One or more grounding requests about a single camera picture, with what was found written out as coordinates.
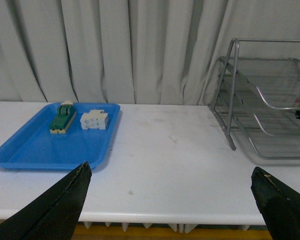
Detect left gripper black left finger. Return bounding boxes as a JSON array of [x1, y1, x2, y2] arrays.
[[0, 162, 92, 240]]

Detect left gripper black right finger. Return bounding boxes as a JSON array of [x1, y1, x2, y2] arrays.
[[251, 166, 300, 240]]

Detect silver mesh tray rack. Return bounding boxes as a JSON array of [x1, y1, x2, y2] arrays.
[[208, 38, 300, 161]]

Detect blue plastic tray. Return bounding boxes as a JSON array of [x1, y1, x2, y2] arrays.
[[0, 102, 120, 170]]

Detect green terminal block component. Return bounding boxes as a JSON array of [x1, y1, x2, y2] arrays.
[[49, 100, 77, 134]]

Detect white circuit breaker block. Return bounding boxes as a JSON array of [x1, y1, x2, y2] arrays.
[[80, 109, 109, 130]]

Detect grey curtain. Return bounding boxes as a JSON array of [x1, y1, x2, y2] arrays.
[[0, 0, 300, 105]]

